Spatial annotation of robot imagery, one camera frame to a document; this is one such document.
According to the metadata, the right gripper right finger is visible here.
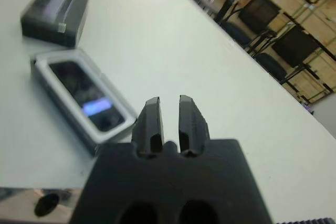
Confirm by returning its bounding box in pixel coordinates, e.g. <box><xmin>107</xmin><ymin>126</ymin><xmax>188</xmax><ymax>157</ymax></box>
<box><xmin>178</xmin><ymin>94</ymin><xmax>211</xmax><ymax>157</ymax></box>

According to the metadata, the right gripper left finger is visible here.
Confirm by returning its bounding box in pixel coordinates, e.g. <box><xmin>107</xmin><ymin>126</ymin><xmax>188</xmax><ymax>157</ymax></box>
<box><xmin>132</xmin><ymin>96</ymin><xmax>166</xmax><ymax>156</ymax></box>

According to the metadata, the black box lid with window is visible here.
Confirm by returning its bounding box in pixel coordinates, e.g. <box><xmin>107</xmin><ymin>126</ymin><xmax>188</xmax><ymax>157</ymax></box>
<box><xmin>20</xmin><ymin>0</ymin><xmax>91</xmax><ymax>49</ymax></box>

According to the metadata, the black box white liner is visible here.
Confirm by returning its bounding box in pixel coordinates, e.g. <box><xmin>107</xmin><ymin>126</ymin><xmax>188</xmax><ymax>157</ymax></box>
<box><xmin>30</xmin><ymin>48</ymin><xmax>137</xmax><ymax>156</ymax></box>

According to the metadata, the black mesh armchair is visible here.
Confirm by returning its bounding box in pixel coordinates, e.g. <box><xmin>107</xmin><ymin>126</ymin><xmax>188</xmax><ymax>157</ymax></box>
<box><xmin>253</xmin><ymin>26</ymin><xmax>331</xmax><ymax>96</ymax></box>
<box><xmin>214</xmin><ymin>0</ymin><xmax>282</xmax><ymax>51</ymax></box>

